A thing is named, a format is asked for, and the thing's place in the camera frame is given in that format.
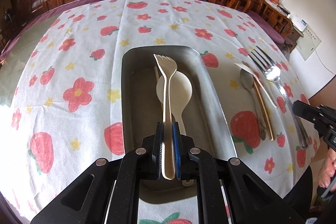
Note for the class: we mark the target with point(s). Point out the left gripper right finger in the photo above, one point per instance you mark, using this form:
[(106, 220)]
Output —
[(228, 191)]

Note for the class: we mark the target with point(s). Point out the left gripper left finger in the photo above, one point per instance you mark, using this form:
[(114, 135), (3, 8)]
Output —
[(107, 191)]

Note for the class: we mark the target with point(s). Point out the gold metal chopstick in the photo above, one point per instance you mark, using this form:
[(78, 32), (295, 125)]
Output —
[(264, 111)]

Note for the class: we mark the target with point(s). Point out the silver metal fork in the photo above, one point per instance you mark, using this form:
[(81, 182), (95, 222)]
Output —
[(273, 74)]

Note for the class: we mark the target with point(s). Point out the grey metal spoon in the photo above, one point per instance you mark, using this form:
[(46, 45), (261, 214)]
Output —
[(247, 81)]

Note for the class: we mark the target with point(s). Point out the large white plastic spoon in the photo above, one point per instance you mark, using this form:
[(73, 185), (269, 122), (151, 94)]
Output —
[(180, 94)]

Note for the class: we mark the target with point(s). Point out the beige plastic fork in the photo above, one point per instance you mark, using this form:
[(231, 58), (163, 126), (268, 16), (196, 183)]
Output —
[(168, 68)]

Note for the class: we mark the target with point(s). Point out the person right hand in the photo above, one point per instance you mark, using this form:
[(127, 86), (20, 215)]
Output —
[(327, 170)]

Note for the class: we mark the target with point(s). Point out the grey metal tray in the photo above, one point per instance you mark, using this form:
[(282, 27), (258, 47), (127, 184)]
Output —
[(203, 116)]

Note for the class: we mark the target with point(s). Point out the wooden side table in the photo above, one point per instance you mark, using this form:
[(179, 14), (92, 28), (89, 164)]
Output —
[(292, 38)]

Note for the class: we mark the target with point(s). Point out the strawberry flower tablecloth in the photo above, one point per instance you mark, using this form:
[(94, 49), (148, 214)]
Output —
[(61, 106)]

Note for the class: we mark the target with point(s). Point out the white device on table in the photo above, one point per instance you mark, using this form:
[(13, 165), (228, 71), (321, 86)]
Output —
[(299, 23)]

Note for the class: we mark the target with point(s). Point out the purple armchair cushion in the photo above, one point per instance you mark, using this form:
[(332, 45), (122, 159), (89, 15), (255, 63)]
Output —
[(275, 36)]

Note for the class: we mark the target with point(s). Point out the white wall electrical box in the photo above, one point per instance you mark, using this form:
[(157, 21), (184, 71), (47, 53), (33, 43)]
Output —
[(307, 44)]

